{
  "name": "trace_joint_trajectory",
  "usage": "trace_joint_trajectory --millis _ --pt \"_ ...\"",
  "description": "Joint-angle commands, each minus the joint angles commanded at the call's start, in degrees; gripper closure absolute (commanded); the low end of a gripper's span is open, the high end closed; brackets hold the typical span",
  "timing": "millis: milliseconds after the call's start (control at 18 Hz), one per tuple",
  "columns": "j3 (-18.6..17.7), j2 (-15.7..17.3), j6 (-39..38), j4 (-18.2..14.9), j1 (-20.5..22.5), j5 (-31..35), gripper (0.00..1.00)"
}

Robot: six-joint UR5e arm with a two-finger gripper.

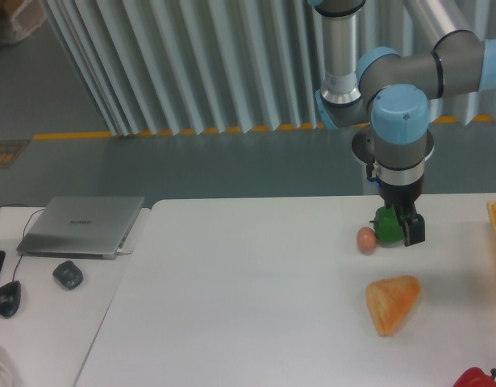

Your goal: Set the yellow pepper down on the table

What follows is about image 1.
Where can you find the dark grey small device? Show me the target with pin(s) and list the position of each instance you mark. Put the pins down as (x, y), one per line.
(68, 275)

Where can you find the white pleated curtain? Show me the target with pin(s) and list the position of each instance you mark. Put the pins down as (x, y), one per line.
(176, 66)

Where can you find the red bell pepper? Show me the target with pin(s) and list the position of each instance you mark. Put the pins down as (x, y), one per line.
(476, 377)

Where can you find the green bell pepper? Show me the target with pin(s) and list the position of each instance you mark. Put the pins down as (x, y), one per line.
(386, 226)

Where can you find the silver closed laptop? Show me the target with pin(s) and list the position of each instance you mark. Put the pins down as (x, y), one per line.
(82, 227)

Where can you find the brown egg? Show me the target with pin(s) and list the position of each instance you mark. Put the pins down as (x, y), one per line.
(366, 240)

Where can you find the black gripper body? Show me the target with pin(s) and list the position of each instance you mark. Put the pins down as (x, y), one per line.
(401, 197)

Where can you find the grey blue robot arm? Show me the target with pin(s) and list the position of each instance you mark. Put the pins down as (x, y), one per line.
(393, 93)

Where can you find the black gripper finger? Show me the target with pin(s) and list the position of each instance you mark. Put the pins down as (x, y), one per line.
(413, 228)

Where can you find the black computer mouse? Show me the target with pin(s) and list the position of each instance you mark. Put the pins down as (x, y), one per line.
(10, 298)

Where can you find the orange triangular bread slice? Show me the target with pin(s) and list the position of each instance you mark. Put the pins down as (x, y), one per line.
(390, 300)

